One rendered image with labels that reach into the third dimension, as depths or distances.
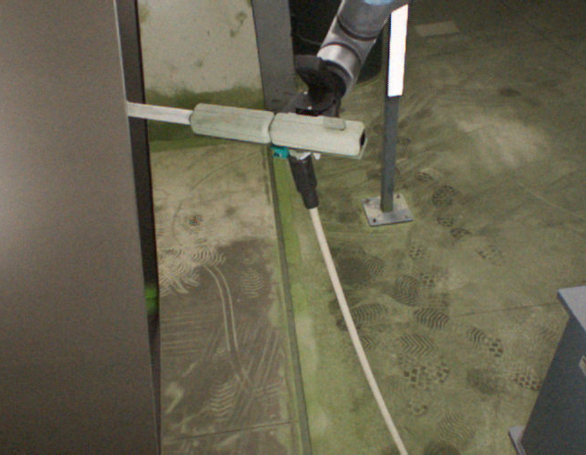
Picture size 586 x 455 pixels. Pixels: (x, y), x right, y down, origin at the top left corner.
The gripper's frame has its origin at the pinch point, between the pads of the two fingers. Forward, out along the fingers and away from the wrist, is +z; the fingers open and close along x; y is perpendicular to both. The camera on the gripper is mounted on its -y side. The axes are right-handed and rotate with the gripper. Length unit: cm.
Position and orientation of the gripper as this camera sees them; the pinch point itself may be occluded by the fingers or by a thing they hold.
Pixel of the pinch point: (293, 148)
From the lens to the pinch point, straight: 88.7
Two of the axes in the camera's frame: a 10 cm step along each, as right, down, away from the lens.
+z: -3.4, 7.9, -5.1
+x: -9.2, -1.8, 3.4
